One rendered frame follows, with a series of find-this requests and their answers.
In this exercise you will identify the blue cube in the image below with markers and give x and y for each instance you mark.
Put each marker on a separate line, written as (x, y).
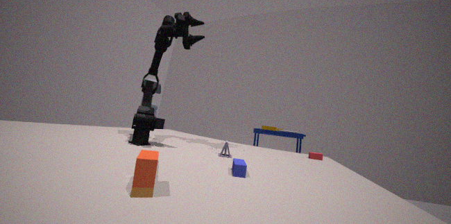
(239, 168)

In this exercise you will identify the orange bar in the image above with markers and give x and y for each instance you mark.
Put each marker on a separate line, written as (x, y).
(144, 175)

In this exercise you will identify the red rectangular block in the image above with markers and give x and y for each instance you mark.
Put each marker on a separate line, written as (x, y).
(315, 156)

